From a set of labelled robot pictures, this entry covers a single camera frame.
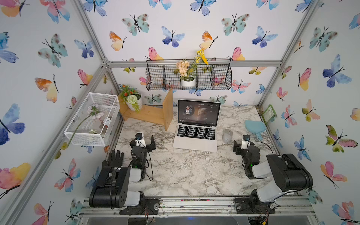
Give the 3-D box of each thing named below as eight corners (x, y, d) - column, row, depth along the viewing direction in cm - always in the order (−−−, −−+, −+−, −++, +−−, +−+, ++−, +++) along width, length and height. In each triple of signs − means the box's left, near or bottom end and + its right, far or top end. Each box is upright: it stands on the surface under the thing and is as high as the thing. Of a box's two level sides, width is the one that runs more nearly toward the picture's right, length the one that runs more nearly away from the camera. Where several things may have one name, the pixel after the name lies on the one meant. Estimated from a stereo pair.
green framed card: (265, 122, 113) (270, 115, 106) (260, 111, 121) (264, 104, 114) (271, 122, 113) (277, 115, 106) (266, 111, 121) (271, 104, 114)
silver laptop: (174, 148, 98) (172, 133, 84) (180, 115, 117) (179, 99, 103) (217, 152, 96) (222, 137, 82) (215, 118, 115) (220, 102, 101)
